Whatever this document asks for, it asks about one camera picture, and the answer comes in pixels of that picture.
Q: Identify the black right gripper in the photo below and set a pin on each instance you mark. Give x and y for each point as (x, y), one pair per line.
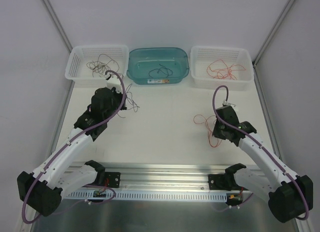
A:
(221, 135)

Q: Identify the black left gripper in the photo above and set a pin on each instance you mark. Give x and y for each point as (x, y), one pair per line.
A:
(119, 97)

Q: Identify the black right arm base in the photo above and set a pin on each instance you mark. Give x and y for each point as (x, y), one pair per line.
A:
(222, 182)

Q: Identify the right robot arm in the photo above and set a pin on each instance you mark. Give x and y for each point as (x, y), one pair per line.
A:
(287, 194)

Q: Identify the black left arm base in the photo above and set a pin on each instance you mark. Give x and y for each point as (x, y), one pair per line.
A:
(108, 179)

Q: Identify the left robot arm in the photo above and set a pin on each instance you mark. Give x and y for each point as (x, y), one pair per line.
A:
(86, 130)

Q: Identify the left white mesh basket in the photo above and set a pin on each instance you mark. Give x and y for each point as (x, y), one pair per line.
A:
(88, 65)

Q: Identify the white mesh basket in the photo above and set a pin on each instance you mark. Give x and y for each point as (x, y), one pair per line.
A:
(211, 67)
(88, 65)

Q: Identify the teal plastic tub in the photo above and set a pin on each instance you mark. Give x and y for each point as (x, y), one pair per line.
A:
(157, 65)

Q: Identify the right white mesh basket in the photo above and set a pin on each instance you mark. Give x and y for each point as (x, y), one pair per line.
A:
(211, 67)

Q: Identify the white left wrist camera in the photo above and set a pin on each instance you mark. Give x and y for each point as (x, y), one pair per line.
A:
(113, 81)

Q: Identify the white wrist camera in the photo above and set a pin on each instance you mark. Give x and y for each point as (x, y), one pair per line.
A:
(113, 81)
(226, 103)

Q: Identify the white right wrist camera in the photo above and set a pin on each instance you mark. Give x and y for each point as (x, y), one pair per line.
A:
(226, 103)

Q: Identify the aluminium frame rail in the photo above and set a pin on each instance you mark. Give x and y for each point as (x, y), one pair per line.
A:
(162, 173)

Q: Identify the white slotted cable duct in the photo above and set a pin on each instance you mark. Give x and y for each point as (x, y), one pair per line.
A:
(131, 195)

